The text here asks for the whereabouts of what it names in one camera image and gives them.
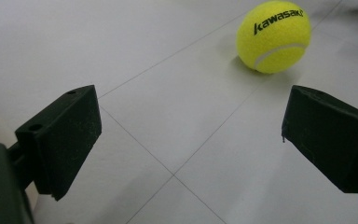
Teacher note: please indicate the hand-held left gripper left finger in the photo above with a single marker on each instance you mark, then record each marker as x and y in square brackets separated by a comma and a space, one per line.
[62, 140]

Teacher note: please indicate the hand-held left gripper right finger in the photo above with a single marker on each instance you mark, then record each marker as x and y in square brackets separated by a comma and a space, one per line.
[329, 137]

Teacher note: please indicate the yellow tennis ball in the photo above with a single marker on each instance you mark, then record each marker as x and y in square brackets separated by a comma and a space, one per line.
[273, 36]

